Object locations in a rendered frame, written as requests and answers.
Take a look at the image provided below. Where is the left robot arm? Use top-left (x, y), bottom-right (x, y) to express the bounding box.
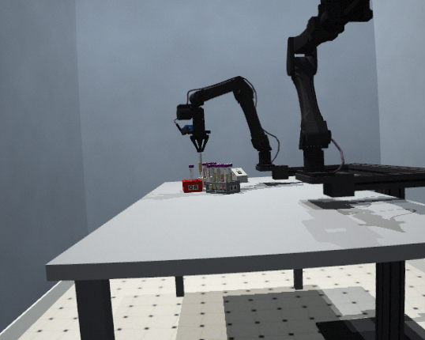
top-left (286, 0), bottom-right (344, 177)

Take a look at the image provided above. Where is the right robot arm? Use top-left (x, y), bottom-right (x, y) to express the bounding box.
top-left (177, 76), bottom-right (275, 168)

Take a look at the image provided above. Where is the red rack with round wells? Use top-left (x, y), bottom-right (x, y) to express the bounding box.
top-left (182, 179), bottom-right (203, 193)

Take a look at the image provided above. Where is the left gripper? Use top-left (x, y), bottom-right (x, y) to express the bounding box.
top-left (325, 0), bottom-right (373, 26)

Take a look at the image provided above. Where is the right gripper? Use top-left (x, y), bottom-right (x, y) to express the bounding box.
top-left (182, 119), bottom-right (211, 152)

